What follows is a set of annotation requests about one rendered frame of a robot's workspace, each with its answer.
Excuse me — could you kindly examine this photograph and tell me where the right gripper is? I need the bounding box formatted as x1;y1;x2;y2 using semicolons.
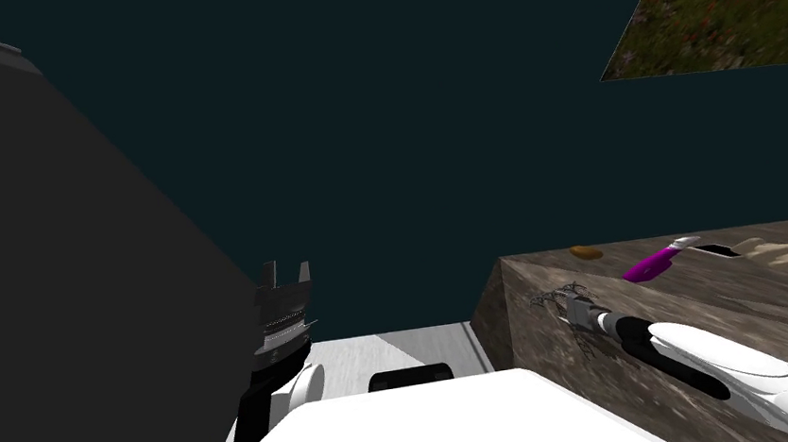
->
527;278;602;332

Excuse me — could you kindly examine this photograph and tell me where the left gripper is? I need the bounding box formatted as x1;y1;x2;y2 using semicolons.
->
249;256;318;324

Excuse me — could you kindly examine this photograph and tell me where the brown oval food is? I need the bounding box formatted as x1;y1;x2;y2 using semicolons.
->
568;241;606;264

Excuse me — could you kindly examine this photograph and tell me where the purple and white utensil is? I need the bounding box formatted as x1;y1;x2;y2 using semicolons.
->
617;229;745;287

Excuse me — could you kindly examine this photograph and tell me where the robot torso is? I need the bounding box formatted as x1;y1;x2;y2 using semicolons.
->
158;331;693;442

